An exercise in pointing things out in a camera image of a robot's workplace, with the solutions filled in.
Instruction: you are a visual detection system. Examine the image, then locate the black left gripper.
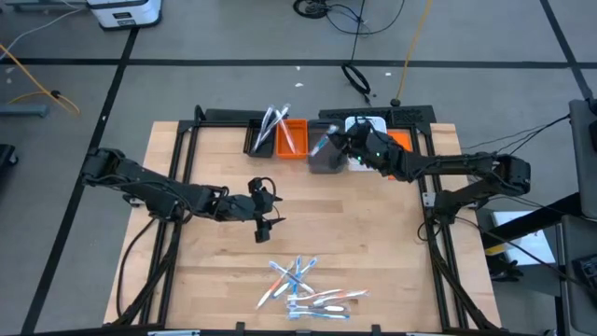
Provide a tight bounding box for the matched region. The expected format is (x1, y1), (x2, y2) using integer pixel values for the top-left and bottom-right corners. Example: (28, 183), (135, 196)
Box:
(218, 188), (279, 244)

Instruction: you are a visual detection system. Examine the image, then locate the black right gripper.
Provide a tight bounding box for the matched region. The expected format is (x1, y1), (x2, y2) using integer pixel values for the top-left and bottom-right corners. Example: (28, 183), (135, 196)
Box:
(331, 119), (411, 181)

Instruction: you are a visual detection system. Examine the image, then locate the blue white toothbrush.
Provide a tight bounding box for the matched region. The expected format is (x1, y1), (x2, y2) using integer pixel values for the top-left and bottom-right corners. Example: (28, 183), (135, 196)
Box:
(292, 254), (304, 296)
(273, 256), (319, 299)
(309, 123), (340, 158)
(286, 311), (351, 321)

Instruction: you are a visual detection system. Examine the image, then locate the purple white toothbrush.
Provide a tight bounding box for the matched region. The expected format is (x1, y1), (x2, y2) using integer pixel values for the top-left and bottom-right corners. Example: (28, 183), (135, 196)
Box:
(250, 105), (276, 154)
(268, 259), (316, 296)
(285, 302), (351, 314)
(257, 103), (292, 147)

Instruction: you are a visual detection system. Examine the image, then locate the grey plastic bin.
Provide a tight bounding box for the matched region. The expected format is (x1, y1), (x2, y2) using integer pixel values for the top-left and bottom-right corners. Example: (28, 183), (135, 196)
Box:
(307, 119), (349, 175)

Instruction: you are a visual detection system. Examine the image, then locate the white perforated plastic basket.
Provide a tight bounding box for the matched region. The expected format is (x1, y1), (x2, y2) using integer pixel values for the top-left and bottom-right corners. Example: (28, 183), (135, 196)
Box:
(344, 116), (389, 172)

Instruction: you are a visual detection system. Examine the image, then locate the orange plastic basket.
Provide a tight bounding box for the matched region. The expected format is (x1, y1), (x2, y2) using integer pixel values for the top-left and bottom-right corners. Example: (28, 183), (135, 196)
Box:
(275, 119), (310, 161)

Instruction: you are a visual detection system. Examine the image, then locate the orange flat plastic lid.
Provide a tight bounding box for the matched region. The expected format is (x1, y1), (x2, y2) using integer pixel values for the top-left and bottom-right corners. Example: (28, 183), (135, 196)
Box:
(386, 132), (415, 181)

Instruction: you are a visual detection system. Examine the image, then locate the black perforated plastic tray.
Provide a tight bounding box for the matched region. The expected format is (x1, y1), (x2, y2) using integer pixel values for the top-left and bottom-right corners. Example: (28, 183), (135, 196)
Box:
(319, 105), (437, 127)

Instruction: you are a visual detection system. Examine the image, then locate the black plastic bin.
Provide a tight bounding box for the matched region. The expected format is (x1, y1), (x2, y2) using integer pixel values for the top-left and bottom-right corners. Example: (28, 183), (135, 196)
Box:
(243, 118), (281, 159)

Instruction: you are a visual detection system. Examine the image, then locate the black metal beam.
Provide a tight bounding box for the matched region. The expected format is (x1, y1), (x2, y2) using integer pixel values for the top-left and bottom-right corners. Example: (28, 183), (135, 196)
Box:
(479, 191), (584, 249)

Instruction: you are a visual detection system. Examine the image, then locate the white board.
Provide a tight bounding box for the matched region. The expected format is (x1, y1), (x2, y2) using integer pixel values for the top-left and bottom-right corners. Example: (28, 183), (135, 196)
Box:
(492, 210), (559, 267)

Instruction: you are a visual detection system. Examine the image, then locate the white box appliance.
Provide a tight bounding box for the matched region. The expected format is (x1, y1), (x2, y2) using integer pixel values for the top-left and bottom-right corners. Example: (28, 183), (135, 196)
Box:
(86, 0), (163, 31)

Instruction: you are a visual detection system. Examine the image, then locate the black chair caster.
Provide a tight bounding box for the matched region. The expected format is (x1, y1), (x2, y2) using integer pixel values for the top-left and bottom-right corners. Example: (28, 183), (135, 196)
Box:
(0, 143), (20, 170)

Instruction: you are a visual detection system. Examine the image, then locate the grey metal bar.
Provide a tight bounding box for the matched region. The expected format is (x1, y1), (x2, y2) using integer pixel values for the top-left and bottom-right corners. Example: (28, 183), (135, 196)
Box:
(0, 103), (50, 118)

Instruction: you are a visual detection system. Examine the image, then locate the grey furniture panel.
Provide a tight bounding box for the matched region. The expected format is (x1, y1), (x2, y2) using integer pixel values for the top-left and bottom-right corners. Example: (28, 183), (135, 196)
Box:
(559, 214), (597, 336)

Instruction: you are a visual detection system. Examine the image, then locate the black hanging cable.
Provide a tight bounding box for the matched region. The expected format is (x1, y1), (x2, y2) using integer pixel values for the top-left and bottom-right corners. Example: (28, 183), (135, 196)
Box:
(341, 0), (373, 105)

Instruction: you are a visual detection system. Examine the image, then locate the yellow hanging cable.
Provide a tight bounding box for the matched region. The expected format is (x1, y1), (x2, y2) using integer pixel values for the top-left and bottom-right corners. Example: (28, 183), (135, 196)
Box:
(394, 0), (433, 105)

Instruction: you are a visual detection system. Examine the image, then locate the black aluminium table frame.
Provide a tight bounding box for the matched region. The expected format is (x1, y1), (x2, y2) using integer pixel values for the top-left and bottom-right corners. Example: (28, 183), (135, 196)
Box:
(111, 105), (503, 335)

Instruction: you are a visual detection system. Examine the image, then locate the black floor cable bundle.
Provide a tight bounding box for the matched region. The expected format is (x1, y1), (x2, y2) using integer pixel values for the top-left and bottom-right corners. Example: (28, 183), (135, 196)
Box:
(292, 0), (407, 37)

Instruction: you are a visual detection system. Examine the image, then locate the yellow floor cable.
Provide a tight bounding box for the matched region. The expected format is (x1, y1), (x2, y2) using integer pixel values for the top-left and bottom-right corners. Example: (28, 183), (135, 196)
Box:
(0, 43), (81, 116)

